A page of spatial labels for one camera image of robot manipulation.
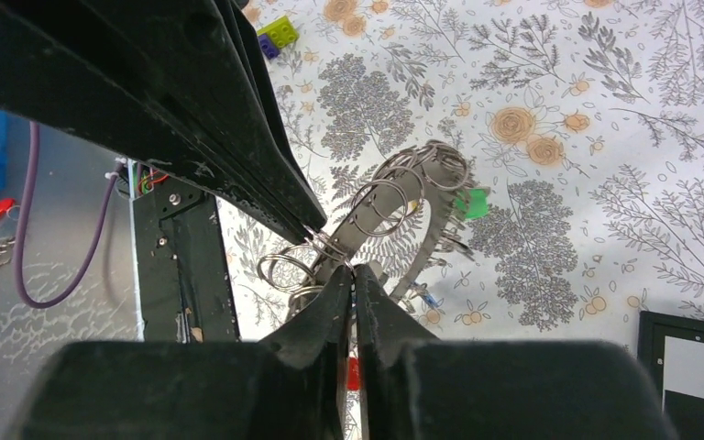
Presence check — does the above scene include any floral tablecloth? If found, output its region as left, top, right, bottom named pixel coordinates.
left=243, top=1, right=704, bottom=352

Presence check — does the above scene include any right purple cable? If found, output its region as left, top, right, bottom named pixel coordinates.
left=13, top=121, right=126, bottom=311

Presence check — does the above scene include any yellow white wedge block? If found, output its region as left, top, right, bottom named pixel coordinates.
left=258, top=16, right=299, bottom=60

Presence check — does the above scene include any black white chessboard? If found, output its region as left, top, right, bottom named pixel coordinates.
left=637, top=312, right=704, bottom=439

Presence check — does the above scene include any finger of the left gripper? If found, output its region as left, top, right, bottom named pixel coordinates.
left=215, top=1, right=327, bottom=234
left=0, top=0, right=314, bottom=246

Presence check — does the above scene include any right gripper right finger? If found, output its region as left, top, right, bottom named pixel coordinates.
left=354, top=264, right=677, bottom=439

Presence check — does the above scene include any green key tag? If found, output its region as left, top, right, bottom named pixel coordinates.
left=455, top=188, right=489, bottom=220

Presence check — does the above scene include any red key tag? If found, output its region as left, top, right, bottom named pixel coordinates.
left=346, top=357, right=360, bottom=391

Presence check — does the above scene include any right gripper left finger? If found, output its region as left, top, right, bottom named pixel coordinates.
left=8, top=266, right=353, bottom=439

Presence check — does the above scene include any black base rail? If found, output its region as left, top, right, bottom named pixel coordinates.
left=128, top=160, right=241, bottom=344

